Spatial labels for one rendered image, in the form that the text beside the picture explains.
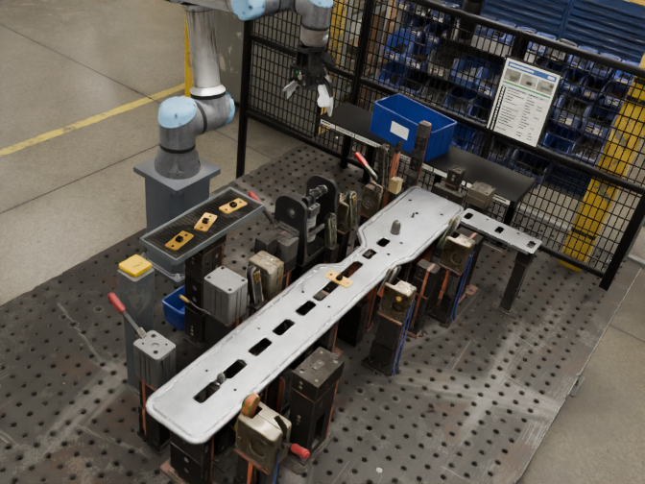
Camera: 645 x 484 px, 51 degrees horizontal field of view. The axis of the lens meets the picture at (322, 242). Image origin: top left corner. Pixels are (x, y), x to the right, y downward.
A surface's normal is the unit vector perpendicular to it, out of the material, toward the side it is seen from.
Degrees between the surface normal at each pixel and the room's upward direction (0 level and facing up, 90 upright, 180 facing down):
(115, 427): 0
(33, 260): 0
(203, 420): 0
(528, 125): 90
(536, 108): 90
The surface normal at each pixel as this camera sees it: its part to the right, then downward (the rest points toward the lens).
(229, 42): -0.61, 0.42
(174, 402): 0.12, -0.80
